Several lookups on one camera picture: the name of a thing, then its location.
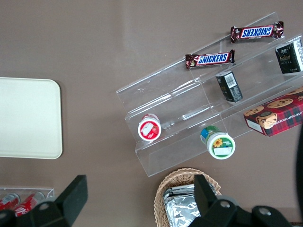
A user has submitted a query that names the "foil-wrapped pack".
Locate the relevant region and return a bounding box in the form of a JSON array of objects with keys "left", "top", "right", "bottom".
[
  {"left": 163, "top": 192, "right": 204, "bottom": 227},
  {"left": 168, "top": 183, "right": 222, "bottom": 201}
]

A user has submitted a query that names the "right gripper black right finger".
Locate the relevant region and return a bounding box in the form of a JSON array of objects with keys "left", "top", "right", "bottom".
[{"left": 187, "top": 175, "right": 239, "bottom": 227}]

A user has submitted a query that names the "red plaid cookie box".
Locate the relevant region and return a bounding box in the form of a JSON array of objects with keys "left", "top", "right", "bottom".
[{"left": 243, "top": 86, "right": 303, "bottom": 138}]

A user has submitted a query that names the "small black carton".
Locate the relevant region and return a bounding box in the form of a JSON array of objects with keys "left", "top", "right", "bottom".
[
  {"left": 215, "top": 70, "right": 244, "bottom": 104},
  {"left": 275, "top": 39, "right": 303, "bottom": 75}
]

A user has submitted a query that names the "clear acrylic bottle rack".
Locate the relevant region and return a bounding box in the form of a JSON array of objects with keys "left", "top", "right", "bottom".
[{"left": 0, "top": 186, "right": 56, "bottom": 209}]

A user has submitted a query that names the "cream plastic tray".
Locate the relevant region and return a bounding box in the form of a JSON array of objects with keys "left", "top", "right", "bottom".
[{"left": 0, "top": 77, "right": 63, "bottom": 160}]

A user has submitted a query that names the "clear acrylic tiered stand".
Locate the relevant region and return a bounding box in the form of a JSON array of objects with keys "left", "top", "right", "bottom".
[{"left": 116, "top": 11, "right": 303, "bottom": 178}]

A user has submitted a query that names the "Snickers chocolate bar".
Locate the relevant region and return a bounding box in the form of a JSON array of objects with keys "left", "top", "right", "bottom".
[
  {"left": 185, "top": 49, "right": 236, "bottom": 70},
  {"left": 230, "top": 20, "right": 285, "bottom": 44}
]

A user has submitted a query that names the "red-lidded small bottle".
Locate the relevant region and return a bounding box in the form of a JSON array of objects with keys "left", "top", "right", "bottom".
[{"left": 137, "top": 113, "right": 162, "bottom": 142}]

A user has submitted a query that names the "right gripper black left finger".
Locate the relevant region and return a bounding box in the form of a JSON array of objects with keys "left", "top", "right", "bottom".
[{"left": 29, "top": 175, "right": 89, "bottom": 227}]

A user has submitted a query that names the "green-lidded small bottle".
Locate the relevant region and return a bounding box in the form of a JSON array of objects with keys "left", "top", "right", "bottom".
[{"left": 200, "top": 125, "right": 236, "bottom": 160}]

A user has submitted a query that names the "light wicker basket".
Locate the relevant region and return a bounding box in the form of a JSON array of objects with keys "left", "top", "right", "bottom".
[{"left": 153, "top": 167, "right": 223, "bottom": 227}]

